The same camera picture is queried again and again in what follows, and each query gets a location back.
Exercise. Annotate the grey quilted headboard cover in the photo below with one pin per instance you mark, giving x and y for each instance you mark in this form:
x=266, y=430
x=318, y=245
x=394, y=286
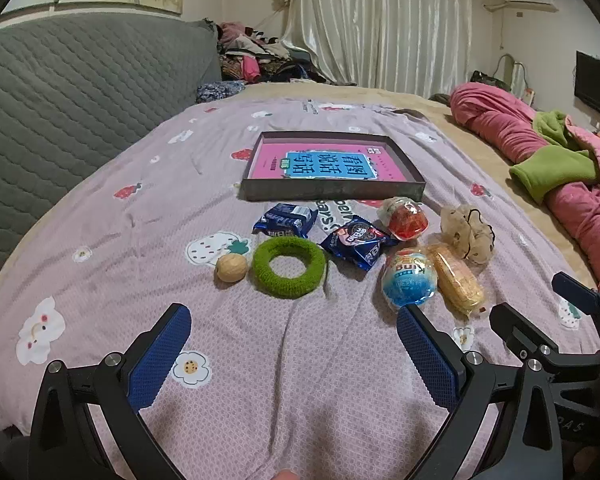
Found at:
x=80, y=100

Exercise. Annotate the blue patterned pillow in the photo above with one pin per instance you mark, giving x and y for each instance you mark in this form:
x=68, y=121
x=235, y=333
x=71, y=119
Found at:
x=220, y=91

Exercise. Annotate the white curtain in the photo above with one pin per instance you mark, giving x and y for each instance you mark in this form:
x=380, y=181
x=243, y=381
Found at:
x=380, y=25

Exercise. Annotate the blue toy egg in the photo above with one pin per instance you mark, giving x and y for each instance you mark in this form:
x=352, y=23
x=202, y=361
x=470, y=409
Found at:
x=407, y=280

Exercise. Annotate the walnut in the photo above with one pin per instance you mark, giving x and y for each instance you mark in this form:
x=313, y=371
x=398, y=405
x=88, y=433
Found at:
x=232, y=268

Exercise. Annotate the tan bed sheet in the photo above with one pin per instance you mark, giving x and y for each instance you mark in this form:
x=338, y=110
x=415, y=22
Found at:
x=480, y=130

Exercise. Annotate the pink quilt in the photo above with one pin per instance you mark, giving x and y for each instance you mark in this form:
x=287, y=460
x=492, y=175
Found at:
x=490, y=115

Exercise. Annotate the pile of clothes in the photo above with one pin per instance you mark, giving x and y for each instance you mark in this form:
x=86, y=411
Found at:
x=250, y=67

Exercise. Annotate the black television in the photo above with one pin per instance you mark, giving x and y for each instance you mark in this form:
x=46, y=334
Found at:
x=597, y=85

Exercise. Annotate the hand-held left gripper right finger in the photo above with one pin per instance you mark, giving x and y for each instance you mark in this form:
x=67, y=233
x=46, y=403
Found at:
x=425, y=355

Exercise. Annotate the yellow cake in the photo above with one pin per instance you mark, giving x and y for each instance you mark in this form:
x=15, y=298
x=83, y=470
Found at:
x=455, y=280

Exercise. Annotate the blue cookie packet round print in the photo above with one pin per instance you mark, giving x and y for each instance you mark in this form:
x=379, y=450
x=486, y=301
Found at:
x=357, y=242

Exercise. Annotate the dark shallow box tray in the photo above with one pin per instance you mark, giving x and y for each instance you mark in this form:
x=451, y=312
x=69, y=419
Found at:
x=330, y=191

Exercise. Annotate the red toy egg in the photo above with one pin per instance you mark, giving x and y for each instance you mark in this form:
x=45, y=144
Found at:
x=405, y=222

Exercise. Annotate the black bag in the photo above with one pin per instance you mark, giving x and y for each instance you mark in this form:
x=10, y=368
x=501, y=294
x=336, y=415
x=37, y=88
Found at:
x=490, y=80

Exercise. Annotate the person's right forearm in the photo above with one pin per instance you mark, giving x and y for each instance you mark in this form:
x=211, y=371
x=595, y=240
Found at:
x=595, y=462

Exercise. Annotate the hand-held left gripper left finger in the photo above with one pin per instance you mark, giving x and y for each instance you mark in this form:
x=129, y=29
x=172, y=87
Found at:
x=160, y=355

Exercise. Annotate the pink printed blanket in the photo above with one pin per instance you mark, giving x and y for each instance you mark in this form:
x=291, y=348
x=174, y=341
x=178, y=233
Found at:
x=130, y=260

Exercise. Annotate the small blue cookie packet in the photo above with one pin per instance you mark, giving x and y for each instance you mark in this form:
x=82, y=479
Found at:
x=285, y=221

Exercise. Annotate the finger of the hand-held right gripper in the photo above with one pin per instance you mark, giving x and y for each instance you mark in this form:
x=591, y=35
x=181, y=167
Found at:
x=522, y=330
x=575, y=290

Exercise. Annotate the white chair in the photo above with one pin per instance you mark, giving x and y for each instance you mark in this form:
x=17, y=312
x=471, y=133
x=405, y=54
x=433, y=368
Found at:
x=517, y=77

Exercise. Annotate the green fleece blanket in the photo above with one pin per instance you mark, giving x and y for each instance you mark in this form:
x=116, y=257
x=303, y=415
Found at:
x=555, y=170

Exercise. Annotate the beige hair scrunchie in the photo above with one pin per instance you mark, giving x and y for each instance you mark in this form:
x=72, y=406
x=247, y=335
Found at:
x=472, y=245

